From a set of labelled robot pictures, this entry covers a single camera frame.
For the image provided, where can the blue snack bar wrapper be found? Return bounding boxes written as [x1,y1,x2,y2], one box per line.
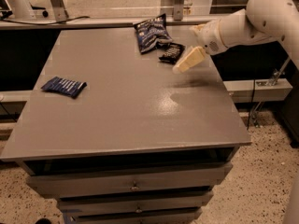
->
[41,77,87,99]

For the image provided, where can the grey drawer cabinet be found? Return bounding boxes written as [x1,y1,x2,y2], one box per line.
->
[0,24,253,224]

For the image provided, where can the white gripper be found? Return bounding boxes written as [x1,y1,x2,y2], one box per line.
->
[173,20,228,74]

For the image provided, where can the blue chip bag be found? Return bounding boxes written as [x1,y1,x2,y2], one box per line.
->
[134,14,173,54]

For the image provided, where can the middle grey drawer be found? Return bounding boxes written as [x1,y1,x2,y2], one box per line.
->
[58,189,213,217]

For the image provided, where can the black cable on rail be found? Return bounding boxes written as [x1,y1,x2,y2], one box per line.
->
[0,15,92,26]

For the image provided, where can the black hanging cable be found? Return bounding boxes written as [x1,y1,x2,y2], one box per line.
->
[247,79,260,131]

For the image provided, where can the top grey drawer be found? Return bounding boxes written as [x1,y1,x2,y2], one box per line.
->
[27,161,233,198]

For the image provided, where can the grey metal rail beam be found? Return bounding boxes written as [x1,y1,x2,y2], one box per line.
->
[0,14,222,31]

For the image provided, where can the bottom grey drawer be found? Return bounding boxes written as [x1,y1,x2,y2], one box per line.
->
[64,207,202,224]

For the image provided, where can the metal support bracket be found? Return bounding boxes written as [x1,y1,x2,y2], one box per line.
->
[173,0,184,21]

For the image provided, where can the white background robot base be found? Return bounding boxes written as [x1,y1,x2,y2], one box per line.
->
[7,0,36,20]

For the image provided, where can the black rxbar chocolate wrapper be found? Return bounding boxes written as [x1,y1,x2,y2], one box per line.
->
[160,43,185,64]

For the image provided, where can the grey drawer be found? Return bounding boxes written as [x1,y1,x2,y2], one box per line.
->
[27,161,233,198]
[58,189,213,217]
[64,207,202,224]

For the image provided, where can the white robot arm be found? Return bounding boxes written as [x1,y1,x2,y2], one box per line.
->
[191,0,298,224]

